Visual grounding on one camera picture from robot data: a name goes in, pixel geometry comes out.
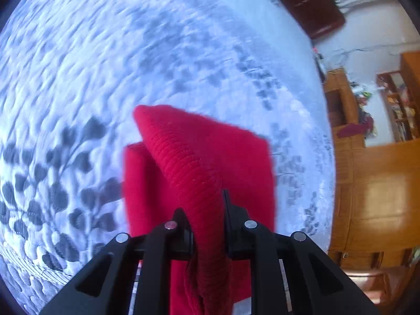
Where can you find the wooden wall shelf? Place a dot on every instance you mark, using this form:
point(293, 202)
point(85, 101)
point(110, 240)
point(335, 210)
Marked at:
point(398, 105)

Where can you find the dark red cloth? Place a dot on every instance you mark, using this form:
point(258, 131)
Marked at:
point(356, 128)

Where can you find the red knit sweater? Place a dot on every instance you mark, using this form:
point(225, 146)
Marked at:
point(197, 157)

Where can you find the blue quilted leaf-print bedspread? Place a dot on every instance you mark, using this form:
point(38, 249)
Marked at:
point(131, 46)

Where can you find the dark wooden headboard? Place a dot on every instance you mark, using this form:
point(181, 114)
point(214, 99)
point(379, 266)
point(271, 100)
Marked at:
point(311, 3)

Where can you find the wooden desk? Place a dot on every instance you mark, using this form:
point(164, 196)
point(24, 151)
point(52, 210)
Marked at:
point(343, 101)

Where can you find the wooden drawer unit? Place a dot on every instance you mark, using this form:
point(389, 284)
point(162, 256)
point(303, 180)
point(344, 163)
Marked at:
point(367, 257)

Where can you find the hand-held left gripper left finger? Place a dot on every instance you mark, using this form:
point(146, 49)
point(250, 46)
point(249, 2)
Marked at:
point(183, 236)

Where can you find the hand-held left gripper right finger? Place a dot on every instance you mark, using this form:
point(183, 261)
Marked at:
point(234, 233)

